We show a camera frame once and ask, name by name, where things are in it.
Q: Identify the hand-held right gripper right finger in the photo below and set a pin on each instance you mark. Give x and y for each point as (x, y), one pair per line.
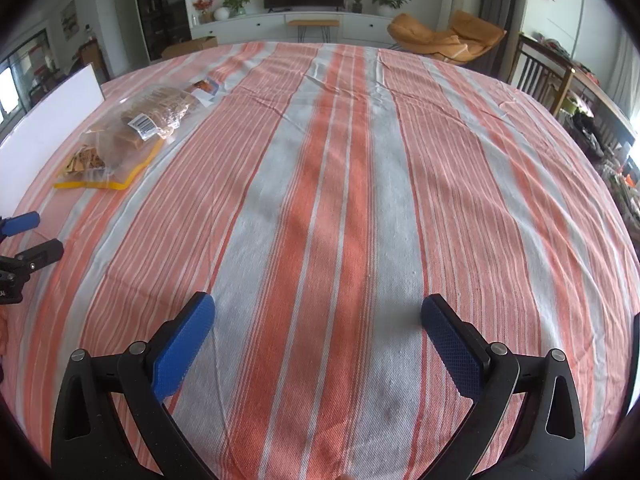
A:
(452, 347)

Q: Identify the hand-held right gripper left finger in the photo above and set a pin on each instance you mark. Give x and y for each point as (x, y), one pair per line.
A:
(182, 347)

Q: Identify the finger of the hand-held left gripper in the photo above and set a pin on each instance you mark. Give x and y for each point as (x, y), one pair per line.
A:
(22, 223)
(42, 252)

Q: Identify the small orange snack packet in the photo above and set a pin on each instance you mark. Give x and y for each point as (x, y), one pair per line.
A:
(85, 160)

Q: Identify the clear zip bag yellow zip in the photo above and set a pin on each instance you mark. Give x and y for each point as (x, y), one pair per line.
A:
(120, 160)

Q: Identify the clear packet of brown food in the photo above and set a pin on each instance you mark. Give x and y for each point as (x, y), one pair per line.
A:
(160, 110)

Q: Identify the clear bag with yellow packets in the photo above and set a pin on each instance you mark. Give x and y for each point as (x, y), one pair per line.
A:
(206, 87)

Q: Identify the white board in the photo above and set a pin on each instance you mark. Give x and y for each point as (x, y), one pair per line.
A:
(55, 125)

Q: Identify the orange striped tablecloth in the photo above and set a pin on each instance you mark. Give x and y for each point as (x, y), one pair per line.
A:
(350, 185)

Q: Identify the cardboard box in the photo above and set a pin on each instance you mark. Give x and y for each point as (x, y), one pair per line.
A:
(190, 47)

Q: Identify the dark glass cabinet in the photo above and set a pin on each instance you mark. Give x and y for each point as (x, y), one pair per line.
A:
(162, 5)

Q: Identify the yellow green pot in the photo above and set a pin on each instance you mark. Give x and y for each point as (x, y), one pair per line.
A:
(573, 105)

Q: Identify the red flower plant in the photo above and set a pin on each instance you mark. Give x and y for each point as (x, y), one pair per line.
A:
(202, 4)

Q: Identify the cluttered wooden side table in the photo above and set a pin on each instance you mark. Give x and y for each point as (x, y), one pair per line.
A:
(595, 95)

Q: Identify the round white vase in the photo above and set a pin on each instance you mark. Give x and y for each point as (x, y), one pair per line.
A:
(222, 13)

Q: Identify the dark wooden chair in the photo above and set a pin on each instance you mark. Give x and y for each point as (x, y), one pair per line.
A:
(530, 67)

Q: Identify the white television cabinet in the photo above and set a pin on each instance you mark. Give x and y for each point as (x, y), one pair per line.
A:
(260, 25)

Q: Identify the green potted plant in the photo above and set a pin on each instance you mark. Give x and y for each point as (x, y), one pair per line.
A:
(237, 0)

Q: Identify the orange lounge chair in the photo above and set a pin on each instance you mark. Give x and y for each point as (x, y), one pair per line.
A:
(430, 35)

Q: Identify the grey curtain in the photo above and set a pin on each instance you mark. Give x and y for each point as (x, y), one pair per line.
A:
(502, 5)

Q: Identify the wooden bench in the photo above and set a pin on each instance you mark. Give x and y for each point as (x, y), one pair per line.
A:
(313, 23)

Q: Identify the small potted plant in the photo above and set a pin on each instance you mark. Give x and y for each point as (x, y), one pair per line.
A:
(356, 1)

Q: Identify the wall painting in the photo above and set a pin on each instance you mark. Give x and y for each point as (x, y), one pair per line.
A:
(69, 20)

